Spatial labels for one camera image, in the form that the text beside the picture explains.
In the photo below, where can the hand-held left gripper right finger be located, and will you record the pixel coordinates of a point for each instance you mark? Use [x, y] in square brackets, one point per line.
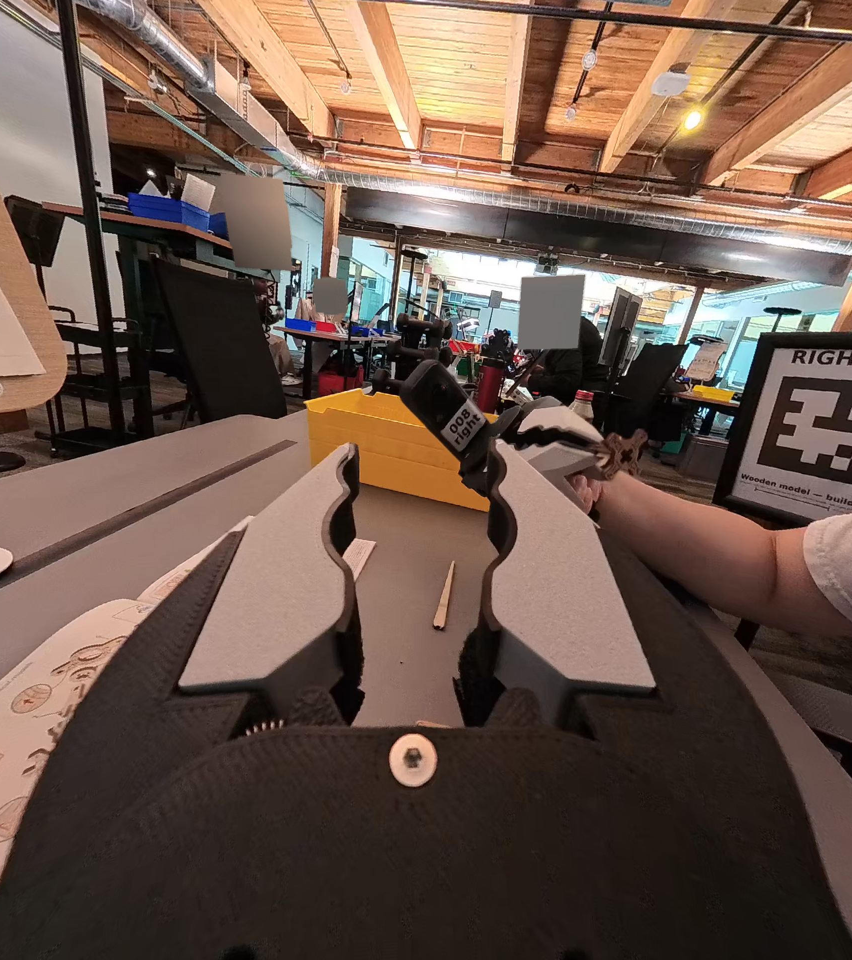
[568, 600]

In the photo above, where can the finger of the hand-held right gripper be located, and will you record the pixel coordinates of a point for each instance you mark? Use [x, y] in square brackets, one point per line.
[557, 461]
[557, 420]

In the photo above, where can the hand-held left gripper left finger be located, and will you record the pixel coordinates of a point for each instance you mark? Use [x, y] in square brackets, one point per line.
[268, 600]

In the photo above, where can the wooden gear shaft part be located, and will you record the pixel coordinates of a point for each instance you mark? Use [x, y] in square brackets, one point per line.
[623, 454]

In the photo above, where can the person's right forearm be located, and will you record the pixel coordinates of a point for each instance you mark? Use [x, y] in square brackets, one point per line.
[718, 547]

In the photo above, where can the person's right hand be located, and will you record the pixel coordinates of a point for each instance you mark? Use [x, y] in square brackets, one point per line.
[587, 495]

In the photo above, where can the red capped bottle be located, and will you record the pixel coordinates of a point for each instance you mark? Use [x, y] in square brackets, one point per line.
[582, 409]

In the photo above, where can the red water bottle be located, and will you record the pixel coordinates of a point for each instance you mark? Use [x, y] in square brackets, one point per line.
[489, 386]

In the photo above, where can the yellow plastic bin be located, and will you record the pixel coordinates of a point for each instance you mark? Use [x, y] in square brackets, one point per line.
[388, 442]

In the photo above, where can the small pale wooden strip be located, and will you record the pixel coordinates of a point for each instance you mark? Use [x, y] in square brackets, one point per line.
[360, 559]

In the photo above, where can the computer monitor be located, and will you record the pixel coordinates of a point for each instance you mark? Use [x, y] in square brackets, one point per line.
[618, 326]

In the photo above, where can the thin wooden stick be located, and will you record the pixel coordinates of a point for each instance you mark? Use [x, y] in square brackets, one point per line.
[444, 596]

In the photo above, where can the framed marker sign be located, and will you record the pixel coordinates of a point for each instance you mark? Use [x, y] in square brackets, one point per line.
[823, 427]

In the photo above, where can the assembly instruction booklet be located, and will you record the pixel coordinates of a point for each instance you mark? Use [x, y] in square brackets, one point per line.
[13, 720]

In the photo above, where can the grey office chair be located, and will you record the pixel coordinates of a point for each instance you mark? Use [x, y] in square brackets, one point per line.
[845, 720]

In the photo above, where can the blue plastic bin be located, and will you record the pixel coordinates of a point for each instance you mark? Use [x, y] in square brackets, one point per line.
[167, 210]

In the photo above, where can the round ceiling lamp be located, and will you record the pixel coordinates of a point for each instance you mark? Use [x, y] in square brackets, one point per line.
[692, 118]

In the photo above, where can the white ceiling sensor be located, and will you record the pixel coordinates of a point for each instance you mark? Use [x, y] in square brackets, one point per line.
[670, 82]

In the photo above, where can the black metal pole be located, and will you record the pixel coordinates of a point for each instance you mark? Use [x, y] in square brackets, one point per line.
[92, 247]

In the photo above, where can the wooden board with paper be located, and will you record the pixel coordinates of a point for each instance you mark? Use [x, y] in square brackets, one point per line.
[6, 247]

